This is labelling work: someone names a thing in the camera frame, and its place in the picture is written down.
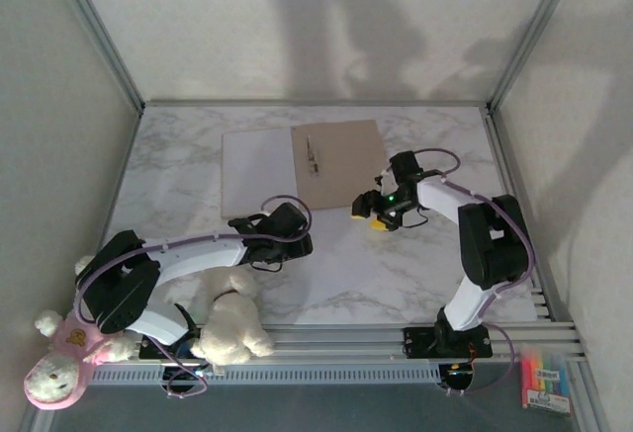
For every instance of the brown cardboard folder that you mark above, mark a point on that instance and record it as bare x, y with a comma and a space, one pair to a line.
346, 165

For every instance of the white paper sheet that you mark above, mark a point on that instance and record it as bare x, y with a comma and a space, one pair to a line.
257, 175

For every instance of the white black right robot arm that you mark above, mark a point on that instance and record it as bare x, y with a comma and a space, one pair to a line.
470, 303

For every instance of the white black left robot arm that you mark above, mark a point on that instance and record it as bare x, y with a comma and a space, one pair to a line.
198, 259

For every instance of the metal folder fastener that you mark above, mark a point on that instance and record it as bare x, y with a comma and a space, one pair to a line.
312, 160

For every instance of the white plush dog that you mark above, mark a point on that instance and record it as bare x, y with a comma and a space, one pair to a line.
232, 323

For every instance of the highlighter pen pack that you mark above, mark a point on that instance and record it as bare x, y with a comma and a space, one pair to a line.
544, 382

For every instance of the white plush toy pink outfit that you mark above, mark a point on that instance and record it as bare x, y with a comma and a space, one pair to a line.
54, 382

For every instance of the aluminium front rail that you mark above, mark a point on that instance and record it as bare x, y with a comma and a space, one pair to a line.
336, 340

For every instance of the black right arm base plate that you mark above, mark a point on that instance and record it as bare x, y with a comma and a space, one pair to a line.
418, 343

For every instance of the aluminium back rail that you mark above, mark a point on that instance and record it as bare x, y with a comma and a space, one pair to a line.
222, 104

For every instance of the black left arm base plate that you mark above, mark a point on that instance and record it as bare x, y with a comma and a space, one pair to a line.
148, 353

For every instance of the aluminium side rail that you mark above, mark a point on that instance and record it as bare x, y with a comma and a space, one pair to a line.
544, 303

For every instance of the aluminium frame post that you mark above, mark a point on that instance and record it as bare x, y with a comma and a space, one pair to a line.
531, 36
101, 36

